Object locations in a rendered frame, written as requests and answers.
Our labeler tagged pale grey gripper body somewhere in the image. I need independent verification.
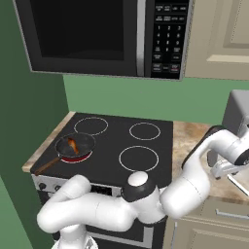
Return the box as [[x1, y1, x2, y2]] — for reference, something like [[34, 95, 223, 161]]
[[210, 160, 245, 180]]

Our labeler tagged orange chicken piece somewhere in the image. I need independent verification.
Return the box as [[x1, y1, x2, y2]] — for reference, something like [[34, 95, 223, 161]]
[[66, 137, 80, 156]]

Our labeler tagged beige drawer front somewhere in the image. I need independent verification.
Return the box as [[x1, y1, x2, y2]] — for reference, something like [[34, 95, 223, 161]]
[[194, 195, 249, 229]]

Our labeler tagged grey box appliance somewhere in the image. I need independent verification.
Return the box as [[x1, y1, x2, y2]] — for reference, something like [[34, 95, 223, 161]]
[[206, 89, 249, 170]]

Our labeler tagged beige cupboard door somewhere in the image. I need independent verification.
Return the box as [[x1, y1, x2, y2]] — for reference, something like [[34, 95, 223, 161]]
[[161, 217, 249, 249], [184, 0, 249, 82]]

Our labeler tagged black hob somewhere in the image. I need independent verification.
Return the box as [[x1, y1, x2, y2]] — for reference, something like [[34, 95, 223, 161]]
[[29, 112, 175, 190]]

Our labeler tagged black and silver oven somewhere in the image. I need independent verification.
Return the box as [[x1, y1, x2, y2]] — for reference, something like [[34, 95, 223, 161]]
[[30, 173, 168, 249]]

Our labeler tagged black microwave oven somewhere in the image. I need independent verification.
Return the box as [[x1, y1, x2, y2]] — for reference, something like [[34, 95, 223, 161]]
[[13, 0, 196, 82]]

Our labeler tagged black microwave door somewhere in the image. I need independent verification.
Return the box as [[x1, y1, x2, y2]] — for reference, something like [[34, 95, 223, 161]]
[[14, 0, 148, 78]]

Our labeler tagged silver drawer handle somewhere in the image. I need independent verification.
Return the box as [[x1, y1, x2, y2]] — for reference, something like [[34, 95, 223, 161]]
[[215, 208, 249, 221]]

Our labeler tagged silver oven door handle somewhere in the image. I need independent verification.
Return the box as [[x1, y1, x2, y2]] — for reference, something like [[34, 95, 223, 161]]
[[85, 226, 156, 249]]

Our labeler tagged dark pan with wooden handle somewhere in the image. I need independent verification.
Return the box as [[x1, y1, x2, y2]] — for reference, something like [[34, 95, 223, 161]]
[[33, 131, 97, 177]]

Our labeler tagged silver microwave door handle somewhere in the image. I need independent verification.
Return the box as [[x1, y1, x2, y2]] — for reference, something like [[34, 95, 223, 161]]
[[135, 0, 148, 78]]

